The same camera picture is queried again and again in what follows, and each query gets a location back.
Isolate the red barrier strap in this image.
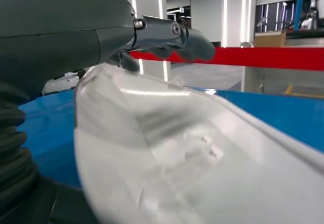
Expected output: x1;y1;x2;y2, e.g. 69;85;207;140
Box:
130;47;324;71

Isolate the brown cardboard box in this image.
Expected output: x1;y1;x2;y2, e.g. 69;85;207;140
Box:
254;31;287;48

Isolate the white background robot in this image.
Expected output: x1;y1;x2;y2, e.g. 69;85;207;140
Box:
300;0;324;30

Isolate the blue steel post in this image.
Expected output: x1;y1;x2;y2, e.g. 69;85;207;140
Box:
293;0;306;32

